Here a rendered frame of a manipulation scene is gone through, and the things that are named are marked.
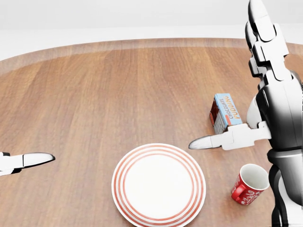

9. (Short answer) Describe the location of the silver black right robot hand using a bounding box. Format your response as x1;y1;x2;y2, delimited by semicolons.
188;0;303;152

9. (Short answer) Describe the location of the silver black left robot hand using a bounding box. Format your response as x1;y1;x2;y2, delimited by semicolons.
0;152;56;177

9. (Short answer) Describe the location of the red mug with white print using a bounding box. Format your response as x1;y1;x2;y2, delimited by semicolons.
231;163;271;206

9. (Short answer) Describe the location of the white plate with red rings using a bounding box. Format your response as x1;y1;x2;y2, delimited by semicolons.
111;143;207;227

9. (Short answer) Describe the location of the chocolate pudding box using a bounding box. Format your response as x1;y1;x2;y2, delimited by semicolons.
209;93;243;134

